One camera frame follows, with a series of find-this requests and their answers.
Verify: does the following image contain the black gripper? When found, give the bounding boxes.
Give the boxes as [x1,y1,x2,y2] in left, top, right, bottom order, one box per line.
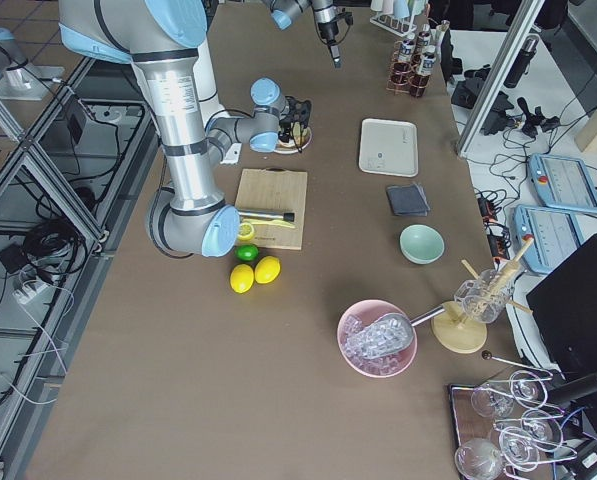
[313,7,353,69]
[279,96,312,134]

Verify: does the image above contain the bread slice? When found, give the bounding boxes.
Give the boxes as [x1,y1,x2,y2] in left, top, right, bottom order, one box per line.
[277,124,312,150]

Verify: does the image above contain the white round plate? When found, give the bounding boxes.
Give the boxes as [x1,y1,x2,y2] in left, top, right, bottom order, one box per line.
[274,124,312,155]

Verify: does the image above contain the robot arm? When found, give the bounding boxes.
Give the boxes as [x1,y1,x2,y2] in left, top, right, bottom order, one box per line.
[59,1,290,257]
[263,0,353,69]

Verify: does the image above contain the cream rabbit tray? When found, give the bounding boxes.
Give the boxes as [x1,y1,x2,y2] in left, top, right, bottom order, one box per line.
[358,118,419,178]

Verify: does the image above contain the wine glass tray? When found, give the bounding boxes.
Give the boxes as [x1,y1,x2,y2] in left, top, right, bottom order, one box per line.
[449,372,577,479]

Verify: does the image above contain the upper tea bottle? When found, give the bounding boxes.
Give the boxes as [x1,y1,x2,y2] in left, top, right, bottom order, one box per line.
[394,34,415,74]

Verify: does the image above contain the tea bottle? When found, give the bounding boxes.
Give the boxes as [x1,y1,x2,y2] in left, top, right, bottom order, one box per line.
[418,45,436,89]
[394,34,415,74]
[412,24,431,64]

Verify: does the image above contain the white cup rack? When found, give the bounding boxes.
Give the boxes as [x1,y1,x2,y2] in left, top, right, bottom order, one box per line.
[370,0,428,38]

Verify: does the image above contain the bamboo cutting board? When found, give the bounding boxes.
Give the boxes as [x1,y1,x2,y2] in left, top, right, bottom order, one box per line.
[235,168,308,251]

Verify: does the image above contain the lower left tea bottle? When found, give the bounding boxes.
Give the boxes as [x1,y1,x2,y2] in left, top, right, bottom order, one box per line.
[412,24,431,64]

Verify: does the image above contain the lower right tea bottle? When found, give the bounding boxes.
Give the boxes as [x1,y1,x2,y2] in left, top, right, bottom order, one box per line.
[418,45,436,89]

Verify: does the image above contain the yellow plastic knife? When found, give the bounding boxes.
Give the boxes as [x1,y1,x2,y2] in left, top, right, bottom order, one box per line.
[247,218,296,229]

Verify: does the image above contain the half cut lemon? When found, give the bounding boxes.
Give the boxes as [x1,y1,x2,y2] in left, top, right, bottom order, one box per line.
[237,221,255,242]

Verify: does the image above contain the grey folded cloth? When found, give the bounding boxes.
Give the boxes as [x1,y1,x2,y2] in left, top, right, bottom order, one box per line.
[386,183,430,216]

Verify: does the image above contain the green lime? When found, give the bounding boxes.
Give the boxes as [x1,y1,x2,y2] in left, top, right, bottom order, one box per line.
[235,244,259,262]

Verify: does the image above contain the upper yellow lemon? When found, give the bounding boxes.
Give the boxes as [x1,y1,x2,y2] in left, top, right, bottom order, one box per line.
[254,256,281,284]

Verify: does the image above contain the yellow lemon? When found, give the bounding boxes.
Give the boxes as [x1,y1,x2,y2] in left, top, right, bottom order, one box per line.
[254,256,281,284]
[229,264,255,294]

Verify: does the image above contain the lower yellow lemon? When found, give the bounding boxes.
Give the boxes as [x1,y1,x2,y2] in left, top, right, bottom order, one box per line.
[229,264,255,294]

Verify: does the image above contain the mint green bowl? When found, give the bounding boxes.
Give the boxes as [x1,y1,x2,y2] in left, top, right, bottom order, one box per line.
[399,224,445,265]

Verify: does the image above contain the metal ice scoop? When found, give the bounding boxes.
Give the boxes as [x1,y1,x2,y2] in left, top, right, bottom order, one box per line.
[358,306,445,359]

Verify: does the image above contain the pink ice bowl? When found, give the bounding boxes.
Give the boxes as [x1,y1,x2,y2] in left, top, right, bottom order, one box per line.
[337,299,417,378]

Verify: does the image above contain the far blue teach pendant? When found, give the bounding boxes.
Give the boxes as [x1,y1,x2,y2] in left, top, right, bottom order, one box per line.
[528,154,597,214]

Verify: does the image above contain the blue teach pendant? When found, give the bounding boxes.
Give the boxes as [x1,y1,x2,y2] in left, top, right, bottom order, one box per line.
[528,154,597,214]
[513,205,585,275]

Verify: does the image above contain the wooden mug tree stand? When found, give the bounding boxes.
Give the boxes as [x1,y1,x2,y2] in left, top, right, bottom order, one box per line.
[431,234,534,354]

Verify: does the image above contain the near blue teach pendant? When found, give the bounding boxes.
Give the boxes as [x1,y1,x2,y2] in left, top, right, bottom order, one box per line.
[513,205,585,275]

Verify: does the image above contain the copper wire bottle rack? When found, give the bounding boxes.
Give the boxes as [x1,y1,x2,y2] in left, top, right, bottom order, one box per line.
[386,32,438,98]

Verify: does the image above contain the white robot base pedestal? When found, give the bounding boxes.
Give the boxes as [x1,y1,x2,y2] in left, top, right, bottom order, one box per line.
[193,0,242,164]

